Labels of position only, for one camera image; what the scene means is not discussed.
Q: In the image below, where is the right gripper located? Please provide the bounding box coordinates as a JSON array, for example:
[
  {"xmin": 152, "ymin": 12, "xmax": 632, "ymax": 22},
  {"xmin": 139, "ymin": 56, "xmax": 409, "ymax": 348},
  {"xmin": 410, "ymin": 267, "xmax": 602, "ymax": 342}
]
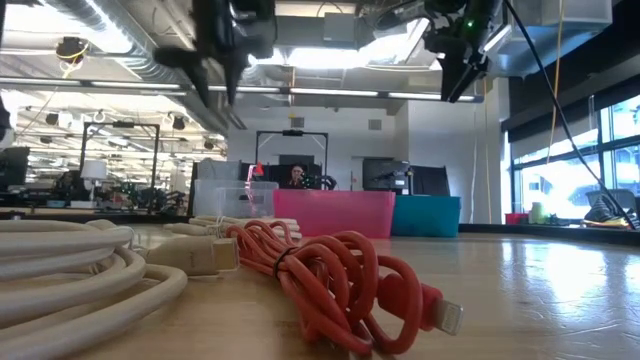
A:
[{"xmin": 424, "ymin": 0, "xmax": 504, "ymax": 104}]

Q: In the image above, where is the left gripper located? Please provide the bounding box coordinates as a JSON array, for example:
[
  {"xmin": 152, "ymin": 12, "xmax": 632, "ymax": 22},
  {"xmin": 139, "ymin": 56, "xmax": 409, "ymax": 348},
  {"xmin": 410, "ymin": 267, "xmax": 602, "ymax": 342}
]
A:
[{"xmin": 153, "ymin": 0, "xmax": 278, "ymax": 108}]

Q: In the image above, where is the beige cable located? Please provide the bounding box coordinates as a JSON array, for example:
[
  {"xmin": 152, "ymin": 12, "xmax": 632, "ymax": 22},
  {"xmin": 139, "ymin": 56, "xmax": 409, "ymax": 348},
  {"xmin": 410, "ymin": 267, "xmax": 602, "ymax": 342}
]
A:
[
  {"xmin": 164, "ymin": 215, "xmax": 304, "ymax": 242},
  {"xmin": 0, "ymin": 218, "xmax": 241, "ymax": 360}
]

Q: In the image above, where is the red cable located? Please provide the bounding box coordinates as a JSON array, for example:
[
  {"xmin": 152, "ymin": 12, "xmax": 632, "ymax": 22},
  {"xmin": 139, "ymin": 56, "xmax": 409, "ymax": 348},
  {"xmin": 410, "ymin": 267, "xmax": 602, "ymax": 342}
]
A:
[{"xmin": 224, "ymin": 219, "xmax": 465, "ymax": 357}]

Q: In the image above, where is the black cloth screen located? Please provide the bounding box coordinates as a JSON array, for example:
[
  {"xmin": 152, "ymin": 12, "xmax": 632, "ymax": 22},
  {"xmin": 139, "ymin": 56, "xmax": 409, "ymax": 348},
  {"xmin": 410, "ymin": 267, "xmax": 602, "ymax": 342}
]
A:
[{"xmin": 409, "ymin": 164, "xmax": 452, "ymax": 198}]

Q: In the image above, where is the long ceiling light bar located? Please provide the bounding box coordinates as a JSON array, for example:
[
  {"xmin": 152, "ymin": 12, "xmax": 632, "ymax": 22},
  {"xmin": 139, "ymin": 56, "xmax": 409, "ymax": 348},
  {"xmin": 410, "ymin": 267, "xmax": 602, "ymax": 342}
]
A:
[{"xmin": 0, "ymin": 76, "xmax": 484, "ymax": 104}]

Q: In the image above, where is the black monitor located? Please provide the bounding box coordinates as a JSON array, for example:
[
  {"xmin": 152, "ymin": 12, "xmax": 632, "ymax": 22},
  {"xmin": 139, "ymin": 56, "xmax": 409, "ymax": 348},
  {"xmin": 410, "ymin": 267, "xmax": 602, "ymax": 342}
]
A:
[{"xmin": 362, "ymin": 157, "xmax": 413, "ymax": 196}]

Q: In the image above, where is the clear plastic bin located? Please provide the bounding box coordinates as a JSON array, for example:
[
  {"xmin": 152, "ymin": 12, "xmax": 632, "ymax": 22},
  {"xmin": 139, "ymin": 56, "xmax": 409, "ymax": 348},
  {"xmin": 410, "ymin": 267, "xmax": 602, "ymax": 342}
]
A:
[{"xmin": 192, "ymin": 178, "xmax": 280, "ymax": 220}]

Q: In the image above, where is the person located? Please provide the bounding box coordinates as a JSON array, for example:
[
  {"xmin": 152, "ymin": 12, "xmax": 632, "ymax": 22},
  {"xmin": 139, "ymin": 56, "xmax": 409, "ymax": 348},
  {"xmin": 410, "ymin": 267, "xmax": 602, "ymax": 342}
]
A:
[{"xmin": 285, "ymin": 164, "xmax": 309, "ymax": 191}]

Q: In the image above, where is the teal plastic bin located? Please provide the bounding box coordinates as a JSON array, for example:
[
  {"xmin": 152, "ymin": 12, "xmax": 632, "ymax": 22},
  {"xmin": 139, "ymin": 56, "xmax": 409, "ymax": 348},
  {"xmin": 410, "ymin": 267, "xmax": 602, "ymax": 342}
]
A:
[{"xmin": 391, "ymin": 194, "xmax": 462, "ymax": 238}]

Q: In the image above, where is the white lamp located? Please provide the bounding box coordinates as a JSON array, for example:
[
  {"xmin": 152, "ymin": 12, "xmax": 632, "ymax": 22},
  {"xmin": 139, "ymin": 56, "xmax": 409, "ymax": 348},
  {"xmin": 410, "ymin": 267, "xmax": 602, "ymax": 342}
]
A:
[{"xmin": 79, "ymin": 159, "xmax": 109, "ymax": 204}]

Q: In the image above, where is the yellow-green bottle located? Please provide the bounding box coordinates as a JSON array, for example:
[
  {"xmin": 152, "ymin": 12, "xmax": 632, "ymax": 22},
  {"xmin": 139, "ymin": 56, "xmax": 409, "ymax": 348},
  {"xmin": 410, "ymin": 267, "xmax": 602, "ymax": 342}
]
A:
[{"xmin": 529, "ymin": 200, "xmax": 549, "ymax": 226}]

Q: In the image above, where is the pink plastic bin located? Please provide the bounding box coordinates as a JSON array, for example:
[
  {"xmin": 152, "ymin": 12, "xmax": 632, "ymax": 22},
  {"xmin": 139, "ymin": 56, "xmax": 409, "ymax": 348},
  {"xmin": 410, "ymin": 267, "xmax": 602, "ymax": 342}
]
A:
[{"xmin": 273, "ymin": 189, "xmax": 397, "ymax": 240}]

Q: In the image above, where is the grey mesh office chair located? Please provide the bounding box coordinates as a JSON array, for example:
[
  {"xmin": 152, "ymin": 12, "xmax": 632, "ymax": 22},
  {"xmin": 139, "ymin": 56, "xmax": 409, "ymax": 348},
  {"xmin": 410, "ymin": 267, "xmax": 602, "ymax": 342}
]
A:
[{"xmin": 584, "ymin": 188, "xmax": 639, "ymax": 212}]

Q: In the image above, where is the striped bag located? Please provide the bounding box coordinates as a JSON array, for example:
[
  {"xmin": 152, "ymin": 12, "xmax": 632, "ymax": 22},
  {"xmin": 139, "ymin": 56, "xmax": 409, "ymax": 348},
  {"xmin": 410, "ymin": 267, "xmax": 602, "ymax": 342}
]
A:
[{"xmin": 581, "ymin": 193, "xmax": 640, "ymax": 229}]

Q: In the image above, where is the dark computer monitor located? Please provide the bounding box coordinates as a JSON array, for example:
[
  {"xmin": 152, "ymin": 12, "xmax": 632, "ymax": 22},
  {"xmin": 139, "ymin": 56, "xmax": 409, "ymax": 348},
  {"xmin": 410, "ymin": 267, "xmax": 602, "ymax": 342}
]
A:
[{"xmin": 0, "ymin": 145, "xmax": 32, "ymax": 191}]

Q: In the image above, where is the black station frame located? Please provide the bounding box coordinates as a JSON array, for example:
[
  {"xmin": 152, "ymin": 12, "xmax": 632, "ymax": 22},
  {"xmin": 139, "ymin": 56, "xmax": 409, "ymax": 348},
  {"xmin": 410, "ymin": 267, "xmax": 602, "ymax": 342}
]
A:
[
  {"xmin": 79, "ymin": 121, "xmax": 162, "ymax": 212},
  {"xmin": 254, "ymin": 129, "xmax": 331, "ymax": 177}
]

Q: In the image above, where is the yellow hanging cable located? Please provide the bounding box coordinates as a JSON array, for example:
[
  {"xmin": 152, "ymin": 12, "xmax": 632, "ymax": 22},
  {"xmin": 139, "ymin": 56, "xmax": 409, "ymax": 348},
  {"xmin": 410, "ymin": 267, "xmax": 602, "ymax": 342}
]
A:
[{"xmin": 544, "ymin": 0, "xmax": 566, "ymax": 167}]

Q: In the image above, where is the black hanging cable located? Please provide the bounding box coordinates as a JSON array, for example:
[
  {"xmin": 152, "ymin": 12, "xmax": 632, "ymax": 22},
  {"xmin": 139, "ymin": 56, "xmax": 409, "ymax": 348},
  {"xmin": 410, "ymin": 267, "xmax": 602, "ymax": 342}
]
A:
[{"xmin": 503, "ymin": 0, "xmax": 638, "ymax": 233}]

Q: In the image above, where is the black aluminium table frame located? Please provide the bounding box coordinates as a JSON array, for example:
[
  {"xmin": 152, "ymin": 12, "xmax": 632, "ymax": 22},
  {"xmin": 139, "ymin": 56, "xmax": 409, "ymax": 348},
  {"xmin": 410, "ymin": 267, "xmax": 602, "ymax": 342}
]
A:
[{"xmin": 0, "ymin": 209, "xmax": 640, "ymax": 247}]

